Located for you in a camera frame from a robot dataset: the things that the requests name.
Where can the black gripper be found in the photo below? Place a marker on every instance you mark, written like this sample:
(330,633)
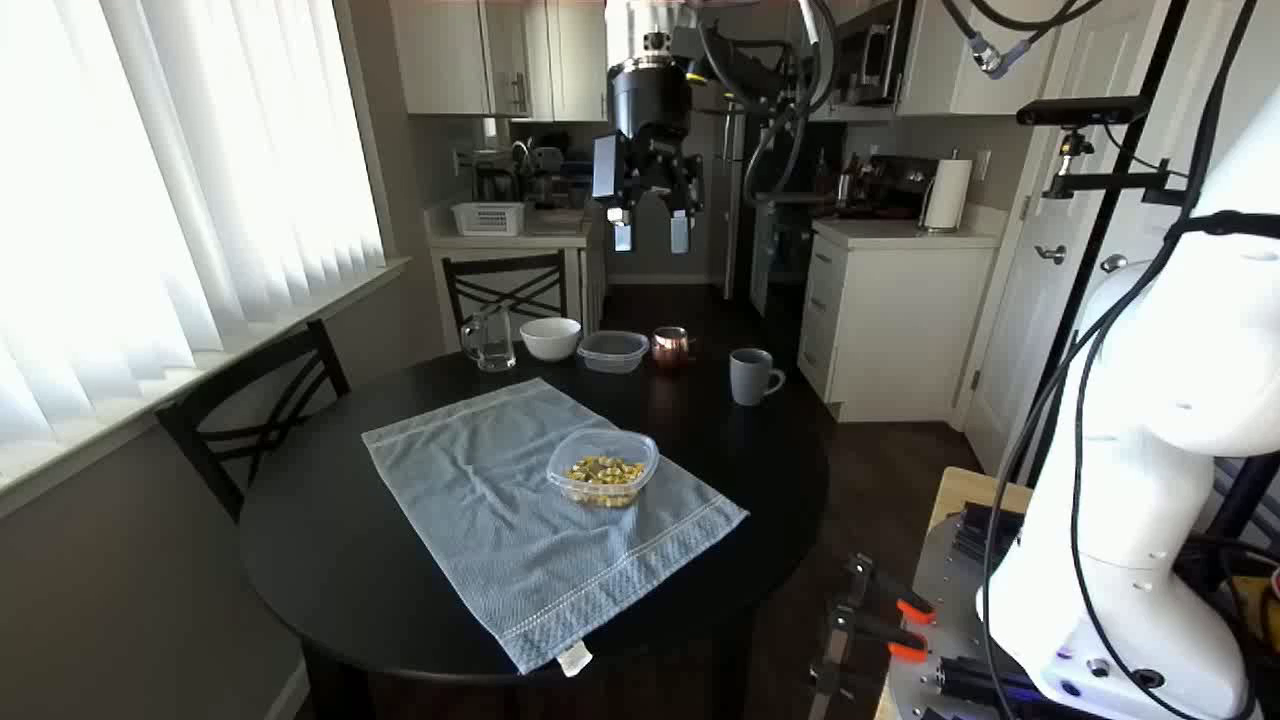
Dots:
(657,165)

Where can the clear plastic bowl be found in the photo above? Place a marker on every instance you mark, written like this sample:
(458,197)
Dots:
(601,468)

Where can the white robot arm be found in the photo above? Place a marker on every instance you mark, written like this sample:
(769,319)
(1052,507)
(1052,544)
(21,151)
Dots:
(1173,402)

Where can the white ceramic bowl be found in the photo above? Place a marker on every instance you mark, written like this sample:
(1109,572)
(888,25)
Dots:
(548,338)

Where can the paper towel roll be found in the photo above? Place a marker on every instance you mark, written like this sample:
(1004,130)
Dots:
(951,195)

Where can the light blue towel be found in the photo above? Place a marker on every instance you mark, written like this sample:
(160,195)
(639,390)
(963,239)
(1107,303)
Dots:
(492,520)

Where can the copper cup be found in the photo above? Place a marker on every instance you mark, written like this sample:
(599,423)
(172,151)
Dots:
(671,350)

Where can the clear plastic container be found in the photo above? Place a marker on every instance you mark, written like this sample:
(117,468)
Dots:
(614,355)

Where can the black wooden chair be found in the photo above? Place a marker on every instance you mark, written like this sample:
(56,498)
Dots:
(255,402)
(507,281)

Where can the white plastic bin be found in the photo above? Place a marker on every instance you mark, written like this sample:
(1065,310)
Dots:
(486,219)

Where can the grey mug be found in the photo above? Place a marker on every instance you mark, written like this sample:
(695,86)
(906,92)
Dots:
(750,379)

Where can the clear drinking glass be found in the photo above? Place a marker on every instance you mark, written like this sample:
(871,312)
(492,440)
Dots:
(490,338)

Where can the black countertop appliance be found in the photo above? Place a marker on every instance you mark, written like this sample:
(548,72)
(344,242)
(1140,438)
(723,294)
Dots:
(886,184)

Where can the white kitchen island cabinet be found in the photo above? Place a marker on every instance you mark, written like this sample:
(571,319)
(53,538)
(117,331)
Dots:
(900,320)

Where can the white door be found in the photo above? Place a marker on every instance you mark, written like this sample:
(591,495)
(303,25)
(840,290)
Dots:
(1024,294)

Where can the black orange clamp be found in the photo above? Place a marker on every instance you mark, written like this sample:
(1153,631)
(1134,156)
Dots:
(864,647)
(881,607)

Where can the white robot body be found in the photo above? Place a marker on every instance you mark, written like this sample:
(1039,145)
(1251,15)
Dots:
(1074,440)

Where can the white vertical window blinds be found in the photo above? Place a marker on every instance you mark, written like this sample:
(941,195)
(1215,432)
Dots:
(172,184)

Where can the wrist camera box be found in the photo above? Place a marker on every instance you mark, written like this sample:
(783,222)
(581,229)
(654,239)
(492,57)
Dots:
(601,165)

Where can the white wall cabinet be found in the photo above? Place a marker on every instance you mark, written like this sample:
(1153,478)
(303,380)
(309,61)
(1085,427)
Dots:
(454,55)
(972,61)

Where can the black camera stand pole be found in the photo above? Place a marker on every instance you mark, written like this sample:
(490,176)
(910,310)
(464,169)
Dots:
(1100,242)

